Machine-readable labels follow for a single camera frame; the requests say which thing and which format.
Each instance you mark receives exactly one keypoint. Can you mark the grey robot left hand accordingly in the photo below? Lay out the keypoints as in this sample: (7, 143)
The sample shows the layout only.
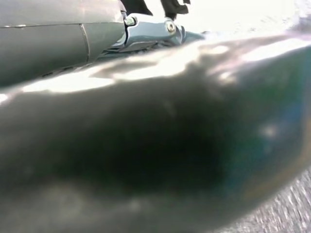
(48, 45)

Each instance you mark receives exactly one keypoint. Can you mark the black chair base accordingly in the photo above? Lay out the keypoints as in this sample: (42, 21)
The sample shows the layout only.
(172, 6)

